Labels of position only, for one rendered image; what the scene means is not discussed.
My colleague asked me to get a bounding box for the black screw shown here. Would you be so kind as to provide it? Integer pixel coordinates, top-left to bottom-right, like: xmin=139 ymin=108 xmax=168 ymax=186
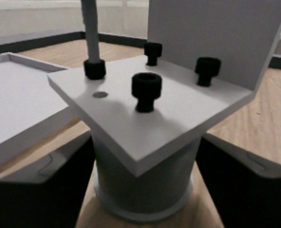
xmin=131 ymin=72 xmax=163 ymax=113
xmin=143 ymin=43 xmax=162 ymax=67
xmin=83 ymin=59 xmax=106 ymax=80
xmin=195 ymin=57 xmax=221 ymax=87

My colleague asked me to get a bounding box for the white bracket with holes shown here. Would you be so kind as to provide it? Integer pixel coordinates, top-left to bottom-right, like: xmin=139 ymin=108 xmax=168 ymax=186
xmin=47 ymin=0 xmax=281 ymax=178

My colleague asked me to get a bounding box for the red screwdriver handle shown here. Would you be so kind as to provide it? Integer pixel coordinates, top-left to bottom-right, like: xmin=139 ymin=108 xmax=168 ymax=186
xmin=81 ymin=0 xmax=101 ymax=64

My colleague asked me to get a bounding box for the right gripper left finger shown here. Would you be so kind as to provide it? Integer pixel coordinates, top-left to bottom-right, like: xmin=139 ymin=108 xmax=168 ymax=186
xmin=0 ymin=130 xmax=95 ymax=228

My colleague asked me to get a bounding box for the white shallow tray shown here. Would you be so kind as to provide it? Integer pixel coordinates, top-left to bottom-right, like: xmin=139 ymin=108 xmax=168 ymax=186
xmin=0 ymin=52 xmax=78 ymax=166

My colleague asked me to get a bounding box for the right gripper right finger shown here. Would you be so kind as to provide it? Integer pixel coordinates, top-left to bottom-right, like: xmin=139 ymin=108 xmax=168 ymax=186
xmin=196 ymin=132 xmax=281 ymax=228

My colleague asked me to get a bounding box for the grey cylinder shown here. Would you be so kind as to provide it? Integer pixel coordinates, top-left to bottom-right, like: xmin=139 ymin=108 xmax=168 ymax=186
xmin=91 ymin=131 xmax=207 ymax=225

